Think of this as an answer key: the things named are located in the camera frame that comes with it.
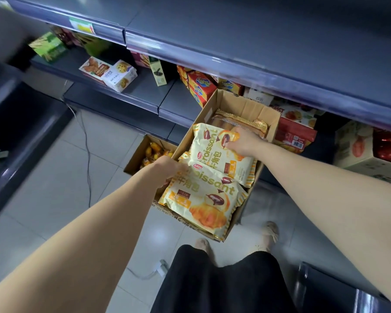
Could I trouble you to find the person's left hand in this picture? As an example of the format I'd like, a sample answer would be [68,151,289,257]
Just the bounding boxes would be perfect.
[149,156,189,190]

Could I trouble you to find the person's right hand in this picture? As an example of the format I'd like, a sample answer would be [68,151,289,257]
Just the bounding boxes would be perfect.
[226,128,268,157]

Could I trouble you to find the cream croissant packet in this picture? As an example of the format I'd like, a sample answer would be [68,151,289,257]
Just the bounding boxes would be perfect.
[189,123,258,188]
[159,152,249,242]

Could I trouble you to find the person's right forearm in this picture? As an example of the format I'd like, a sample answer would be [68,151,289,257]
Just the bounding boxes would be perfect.
[259,140,391,311]

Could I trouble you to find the person's left forearm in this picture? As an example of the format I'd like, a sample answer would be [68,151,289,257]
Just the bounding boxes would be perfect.
[0,164,171,313]

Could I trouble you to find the brown gold snack packet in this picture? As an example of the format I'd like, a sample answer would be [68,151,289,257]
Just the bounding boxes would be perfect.
[211,109,268,138]

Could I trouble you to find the pile of orange snack packets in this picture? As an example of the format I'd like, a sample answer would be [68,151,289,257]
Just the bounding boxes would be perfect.
[140,142,174,170]

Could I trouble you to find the large open cardboard box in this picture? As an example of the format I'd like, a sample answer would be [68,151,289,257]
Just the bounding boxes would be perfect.
[152,89,282,242]

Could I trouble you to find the small open cardboard box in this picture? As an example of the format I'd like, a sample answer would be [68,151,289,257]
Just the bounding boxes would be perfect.
[123,134,178,177]

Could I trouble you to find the plain white box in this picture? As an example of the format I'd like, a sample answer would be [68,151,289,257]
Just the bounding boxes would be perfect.
[243,87,275,107]

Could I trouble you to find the yellow blue biscuit box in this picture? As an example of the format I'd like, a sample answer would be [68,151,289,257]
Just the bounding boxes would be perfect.
[218,77,245,96]

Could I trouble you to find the red cake box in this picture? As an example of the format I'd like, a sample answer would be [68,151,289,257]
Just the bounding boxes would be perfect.
[273,117,318,154]

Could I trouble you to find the stack of orange red boxes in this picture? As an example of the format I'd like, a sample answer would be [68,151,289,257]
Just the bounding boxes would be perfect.
[177,65,218,108]

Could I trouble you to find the white fruit print box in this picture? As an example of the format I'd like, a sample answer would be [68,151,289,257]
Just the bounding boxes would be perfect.
[270,97,326,128]

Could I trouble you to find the person's left beige shoe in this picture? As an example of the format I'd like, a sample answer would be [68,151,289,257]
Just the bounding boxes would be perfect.
[194,238,213,258]

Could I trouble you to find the person's beige shoe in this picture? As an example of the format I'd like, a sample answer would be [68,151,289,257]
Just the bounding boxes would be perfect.
[258,221,279,251]
[194,238,213,258]

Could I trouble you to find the grey lower shelf board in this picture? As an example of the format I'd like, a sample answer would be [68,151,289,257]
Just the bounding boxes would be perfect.
[63,82,191,144]

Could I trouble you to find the grey shelf board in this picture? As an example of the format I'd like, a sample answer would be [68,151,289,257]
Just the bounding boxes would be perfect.
[3,0,391,133]
[63,82,191,144]
[30,45,203,128]

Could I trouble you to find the grey middle shelf board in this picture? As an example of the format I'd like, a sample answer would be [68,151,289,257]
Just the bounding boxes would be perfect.
[30,45,203,128]

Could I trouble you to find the tall cream green box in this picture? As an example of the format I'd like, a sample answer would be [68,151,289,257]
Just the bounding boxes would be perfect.
[149,56,167,87]

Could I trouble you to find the person's right beige shoe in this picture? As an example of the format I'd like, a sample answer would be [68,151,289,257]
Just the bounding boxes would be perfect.
[258,221,279,251]

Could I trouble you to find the grey top shelf board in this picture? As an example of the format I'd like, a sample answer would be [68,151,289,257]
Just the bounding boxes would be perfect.
[3,0,391,133]

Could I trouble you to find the white chocolate chip cookie box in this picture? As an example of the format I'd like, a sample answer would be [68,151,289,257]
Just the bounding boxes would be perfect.
[102,59,138,93]

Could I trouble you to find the dark red snack box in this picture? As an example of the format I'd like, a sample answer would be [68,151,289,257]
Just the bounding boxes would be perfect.
[130,50,151,69]

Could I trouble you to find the large cream fruit carton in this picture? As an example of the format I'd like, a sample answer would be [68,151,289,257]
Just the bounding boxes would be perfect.
[333,120,391,189]

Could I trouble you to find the black skirt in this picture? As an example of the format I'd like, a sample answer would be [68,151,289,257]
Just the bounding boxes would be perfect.
[151,245,298,313]

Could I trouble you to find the brown cookie box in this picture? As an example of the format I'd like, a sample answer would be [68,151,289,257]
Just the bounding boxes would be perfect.
[79,57,112,83]

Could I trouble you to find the dark green snack box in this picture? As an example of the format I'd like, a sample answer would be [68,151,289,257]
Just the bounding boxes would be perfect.
[81,33,112,58]

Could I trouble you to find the shiny red packets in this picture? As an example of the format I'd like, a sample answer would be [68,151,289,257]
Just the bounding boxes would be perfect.
[373,127,391,165]

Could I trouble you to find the dark side shelf unit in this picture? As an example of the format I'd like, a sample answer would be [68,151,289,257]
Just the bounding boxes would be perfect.
[0,53,75,227]

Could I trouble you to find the green yellow price label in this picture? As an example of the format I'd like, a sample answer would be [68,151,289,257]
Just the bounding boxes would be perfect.
[69,17,96,35]

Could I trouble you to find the maroon snack box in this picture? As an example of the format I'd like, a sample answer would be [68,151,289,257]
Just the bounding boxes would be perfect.
[51,26,75,48]

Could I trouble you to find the light green snack box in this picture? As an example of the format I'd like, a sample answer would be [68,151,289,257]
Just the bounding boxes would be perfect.
[28,32,68,62]

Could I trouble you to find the thin dark floor cable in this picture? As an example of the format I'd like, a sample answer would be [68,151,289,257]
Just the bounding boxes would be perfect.
[65,101,92,208]

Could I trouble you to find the white plug with cable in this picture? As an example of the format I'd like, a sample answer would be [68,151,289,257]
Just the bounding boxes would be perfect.
[126,259,169,280]

